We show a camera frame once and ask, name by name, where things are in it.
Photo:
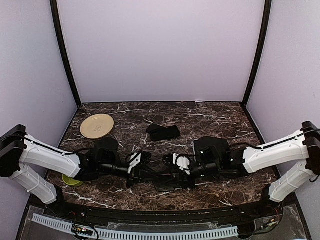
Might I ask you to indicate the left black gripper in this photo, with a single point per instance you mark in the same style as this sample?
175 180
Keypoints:
136 175

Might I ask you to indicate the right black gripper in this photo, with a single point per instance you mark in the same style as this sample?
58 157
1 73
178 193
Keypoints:
182 183

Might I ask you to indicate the pink phone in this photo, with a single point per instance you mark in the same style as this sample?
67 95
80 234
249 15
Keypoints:
163 185

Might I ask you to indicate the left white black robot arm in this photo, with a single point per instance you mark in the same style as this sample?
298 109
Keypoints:
19 150

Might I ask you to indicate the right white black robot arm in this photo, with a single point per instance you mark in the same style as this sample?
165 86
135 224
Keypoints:
214 157

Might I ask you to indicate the tan wooden round plate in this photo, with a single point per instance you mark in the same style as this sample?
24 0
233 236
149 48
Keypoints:
97 126

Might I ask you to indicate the lime green bowl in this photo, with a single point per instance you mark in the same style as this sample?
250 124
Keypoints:
71 182

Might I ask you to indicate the white slotted cable duct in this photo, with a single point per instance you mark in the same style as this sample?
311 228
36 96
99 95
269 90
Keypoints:
99 233

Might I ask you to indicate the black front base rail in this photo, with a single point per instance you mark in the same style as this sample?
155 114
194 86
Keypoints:
239 214

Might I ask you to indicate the left black corner post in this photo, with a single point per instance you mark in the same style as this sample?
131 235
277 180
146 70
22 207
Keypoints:
63 52

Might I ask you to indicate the black corner post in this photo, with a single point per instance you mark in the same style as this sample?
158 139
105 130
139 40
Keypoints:
63 52
258 53

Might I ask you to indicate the right black corner post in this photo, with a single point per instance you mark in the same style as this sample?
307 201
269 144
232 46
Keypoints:
258 53

